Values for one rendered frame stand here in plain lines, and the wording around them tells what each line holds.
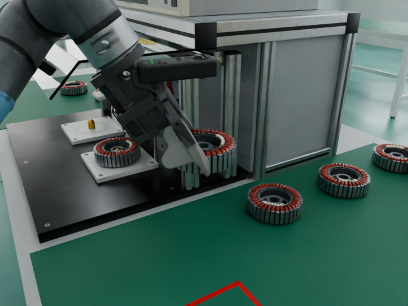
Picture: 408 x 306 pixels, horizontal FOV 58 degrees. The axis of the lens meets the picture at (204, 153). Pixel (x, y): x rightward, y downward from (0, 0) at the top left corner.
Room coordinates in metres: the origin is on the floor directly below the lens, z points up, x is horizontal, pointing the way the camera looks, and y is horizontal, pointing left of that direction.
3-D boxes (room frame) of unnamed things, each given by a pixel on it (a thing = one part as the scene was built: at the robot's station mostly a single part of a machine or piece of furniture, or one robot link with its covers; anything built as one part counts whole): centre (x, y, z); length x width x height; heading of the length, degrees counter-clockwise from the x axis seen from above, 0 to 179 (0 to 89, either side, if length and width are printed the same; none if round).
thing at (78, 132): (1.02, 0.34, 0.78); 0.15 x 0.15 x 0.01; 31
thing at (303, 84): (0.84, -0.24, 0.91); 0.28 x 0.03 x 0.32; 121
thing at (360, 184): (0.73, -0.32, 0.77); 0.11 x 0.11 x 0.04
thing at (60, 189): (0.93, 0.26, 0.76); 0.64 x 0.47 x 0.02; 31
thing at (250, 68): (1.05, 0.06, 0.92); 0.66 x 0.01 x 0.30; 31
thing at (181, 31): (1.08, 0.00, 1.09); 0.68 x 0.44 x 0.05; 31
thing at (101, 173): (0.82, 0.21, 0.78); 0.15 x 0.15 x 0.01; 31
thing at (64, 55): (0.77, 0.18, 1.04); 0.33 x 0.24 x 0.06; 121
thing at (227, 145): (0.54, 0.00, 0.93); 0.11 x 0.11 x 0.04
